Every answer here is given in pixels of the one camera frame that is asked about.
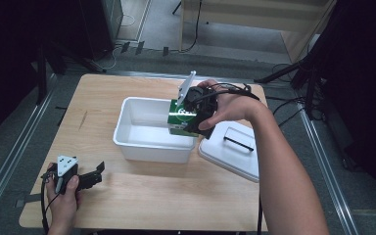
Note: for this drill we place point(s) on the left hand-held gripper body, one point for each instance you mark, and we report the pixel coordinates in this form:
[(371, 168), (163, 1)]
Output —
[(66, 168)]

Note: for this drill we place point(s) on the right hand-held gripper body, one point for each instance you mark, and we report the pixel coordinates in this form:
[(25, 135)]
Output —
[(199, 101)]

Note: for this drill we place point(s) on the green and white carton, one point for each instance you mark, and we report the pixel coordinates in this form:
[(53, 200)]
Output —
[(178, 119)]

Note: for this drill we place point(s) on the white plastic bin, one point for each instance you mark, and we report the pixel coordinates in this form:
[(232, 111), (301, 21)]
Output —
[(143, 130)]

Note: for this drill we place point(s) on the person's left hand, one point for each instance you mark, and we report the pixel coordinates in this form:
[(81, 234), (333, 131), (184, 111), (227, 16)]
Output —
[(63, 205)]

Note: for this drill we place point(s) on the person's right hand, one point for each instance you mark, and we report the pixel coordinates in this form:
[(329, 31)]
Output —
[(235, 106)]

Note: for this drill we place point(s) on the grey floor tape strip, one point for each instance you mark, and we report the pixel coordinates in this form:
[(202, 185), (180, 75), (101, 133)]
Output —
[(29, 199)]

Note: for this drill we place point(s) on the black floor tape mark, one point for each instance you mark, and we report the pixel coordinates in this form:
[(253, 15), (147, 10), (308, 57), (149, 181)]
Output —
[(62, 114)]

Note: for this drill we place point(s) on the light wooden furniture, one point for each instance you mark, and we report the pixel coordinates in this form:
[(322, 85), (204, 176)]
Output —
[(241, 23)]

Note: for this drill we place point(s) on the black metal stand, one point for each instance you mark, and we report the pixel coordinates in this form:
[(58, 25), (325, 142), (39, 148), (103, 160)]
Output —
[(42, 75), (306, 75)]

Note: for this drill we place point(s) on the dark cabinet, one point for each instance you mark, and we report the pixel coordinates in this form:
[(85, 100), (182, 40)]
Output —
[(101, 26)]

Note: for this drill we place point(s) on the metal floor rail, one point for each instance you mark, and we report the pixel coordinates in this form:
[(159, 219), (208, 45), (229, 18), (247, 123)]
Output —
[(326, 169), (163, 75), (13, 156)]

